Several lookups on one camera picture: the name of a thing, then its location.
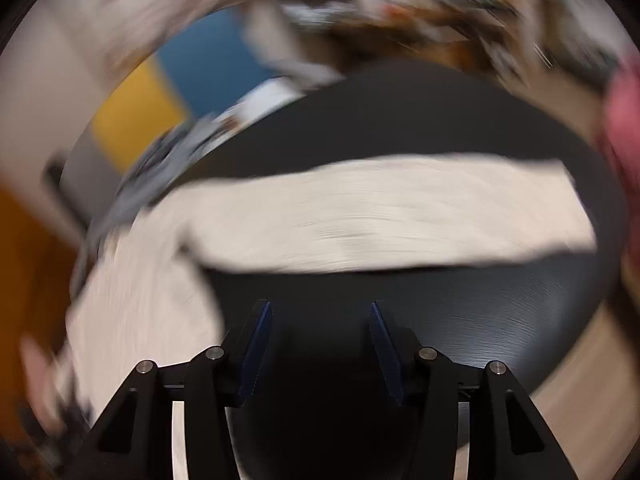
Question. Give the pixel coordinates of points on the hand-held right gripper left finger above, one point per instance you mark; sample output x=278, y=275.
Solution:
x=257, y=350

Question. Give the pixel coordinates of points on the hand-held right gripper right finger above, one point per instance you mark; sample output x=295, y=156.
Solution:
x=385, y=355

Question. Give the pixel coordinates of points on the white knitted towel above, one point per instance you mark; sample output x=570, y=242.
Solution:
x=375, y=215

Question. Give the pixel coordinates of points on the light blue cloth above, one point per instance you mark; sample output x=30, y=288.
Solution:
x=165, y=165

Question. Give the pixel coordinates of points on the white printed paper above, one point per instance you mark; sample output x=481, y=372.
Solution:
x=260, y=102

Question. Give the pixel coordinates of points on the yellow cushion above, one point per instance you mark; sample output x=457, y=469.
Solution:
x=137, y=115

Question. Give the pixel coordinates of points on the blue cushion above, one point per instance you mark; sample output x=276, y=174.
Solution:
x=215, y=55

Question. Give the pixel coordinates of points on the pink towel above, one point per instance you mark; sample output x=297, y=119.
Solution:
x=625, y=110

